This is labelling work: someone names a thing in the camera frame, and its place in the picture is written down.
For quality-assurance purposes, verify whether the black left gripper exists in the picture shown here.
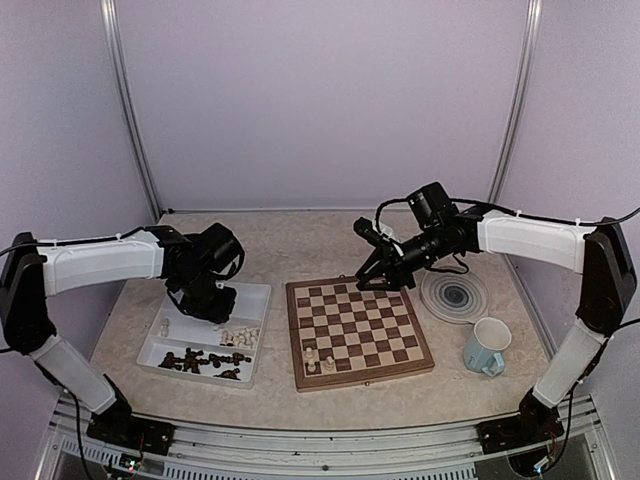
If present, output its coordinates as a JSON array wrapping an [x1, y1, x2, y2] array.
[[174, 268, 237, 324]]

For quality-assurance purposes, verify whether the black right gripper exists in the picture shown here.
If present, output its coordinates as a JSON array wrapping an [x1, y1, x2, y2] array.
[[356, 224, 454, 291]]

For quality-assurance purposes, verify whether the white plastic divided tray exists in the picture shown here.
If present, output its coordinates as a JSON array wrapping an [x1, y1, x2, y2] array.
[[137, 282, 272, 389]]

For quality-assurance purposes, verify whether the white chess pawn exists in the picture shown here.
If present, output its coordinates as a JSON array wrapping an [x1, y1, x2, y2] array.
[[324, 356, 335, 372]]

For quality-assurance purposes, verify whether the white chess bishop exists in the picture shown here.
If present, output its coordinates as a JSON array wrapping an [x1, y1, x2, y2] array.
[[304, 347, 319, 375]]

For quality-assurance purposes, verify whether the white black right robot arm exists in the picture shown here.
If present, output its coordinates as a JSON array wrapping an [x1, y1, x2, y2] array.
[[353, 182, 638, 449]]

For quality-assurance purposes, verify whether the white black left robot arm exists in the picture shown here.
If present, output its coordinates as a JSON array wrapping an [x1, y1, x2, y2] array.
[[1, 223, 246, 445]]

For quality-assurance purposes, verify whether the lone white chess piece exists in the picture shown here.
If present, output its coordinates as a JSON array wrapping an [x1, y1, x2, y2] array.
[[160, 319, 170, 338]]

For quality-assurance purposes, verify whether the wooden chess board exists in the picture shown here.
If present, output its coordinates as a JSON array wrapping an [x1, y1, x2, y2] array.
[[285, 276, 435, 393]]

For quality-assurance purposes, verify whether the light chess pieces pile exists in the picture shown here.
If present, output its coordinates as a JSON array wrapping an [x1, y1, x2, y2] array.
[[220, 327, 260, 350]]

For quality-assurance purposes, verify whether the dark chess pieces pile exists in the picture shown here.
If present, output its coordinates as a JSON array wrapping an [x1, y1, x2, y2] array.
[[158, 348, 252, 381]]

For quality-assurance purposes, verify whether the blue spiral ceramic plate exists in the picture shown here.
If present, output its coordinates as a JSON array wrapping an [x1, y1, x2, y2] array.
[[420, 272, 491, 325]]

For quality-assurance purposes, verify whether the light blue ceramic mug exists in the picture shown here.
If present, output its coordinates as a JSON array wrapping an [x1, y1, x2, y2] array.
[[463, 317, 512, 378]]

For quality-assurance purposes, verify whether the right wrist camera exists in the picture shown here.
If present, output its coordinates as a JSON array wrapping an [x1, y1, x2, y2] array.
[[353, 217, 393, 247]]

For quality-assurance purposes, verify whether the rear aluminium frame rail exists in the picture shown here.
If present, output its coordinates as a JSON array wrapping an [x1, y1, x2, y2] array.
[[161, 206, 377, 216]]

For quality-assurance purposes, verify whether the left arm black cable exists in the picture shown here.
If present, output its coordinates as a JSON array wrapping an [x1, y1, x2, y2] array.
[[0, 227, 151, 256]]

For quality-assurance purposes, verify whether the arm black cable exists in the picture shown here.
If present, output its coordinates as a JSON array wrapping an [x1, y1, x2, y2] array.
[[0, 227, 151, 256], [449, 197, 640, 229]]

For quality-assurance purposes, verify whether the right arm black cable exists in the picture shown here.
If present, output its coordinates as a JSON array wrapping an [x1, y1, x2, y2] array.
[[449, 197, 640, 229]]

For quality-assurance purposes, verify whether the front aluminium rail base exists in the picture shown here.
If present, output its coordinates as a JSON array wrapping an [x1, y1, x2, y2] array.
[[34, 394, 616, 480]]

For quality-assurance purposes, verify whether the left aluminium frame post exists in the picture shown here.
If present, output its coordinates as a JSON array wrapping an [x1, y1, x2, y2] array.
[[100, 0, 163, 221]]

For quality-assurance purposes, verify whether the aluminium frame post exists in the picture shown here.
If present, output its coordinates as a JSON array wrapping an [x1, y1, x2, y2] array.
[[488, 0, 543, 203], [100, 0, 163, 221]]

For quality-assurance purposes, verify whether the right aluminium frame post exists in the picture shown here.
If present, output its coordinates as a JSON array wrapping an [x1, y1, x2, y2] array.
[[488, 0, 543, 203]]

